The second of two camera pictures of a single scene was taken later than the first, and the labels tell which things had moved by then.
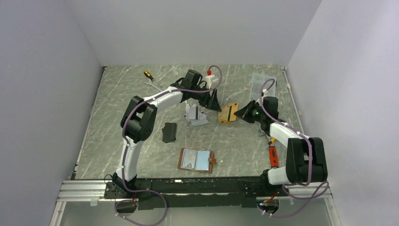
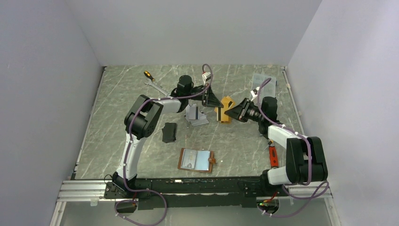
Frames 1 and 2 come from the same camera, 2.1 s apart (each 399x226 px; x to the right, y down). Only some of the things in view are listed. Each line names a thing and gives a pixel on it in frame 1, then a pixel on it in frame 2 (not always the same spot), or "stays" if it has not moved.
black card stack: [169, 132] stays
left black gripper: [211, 102] stays
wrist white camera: [265, 91] → [254, 92]
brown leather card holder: [197, 160] stays
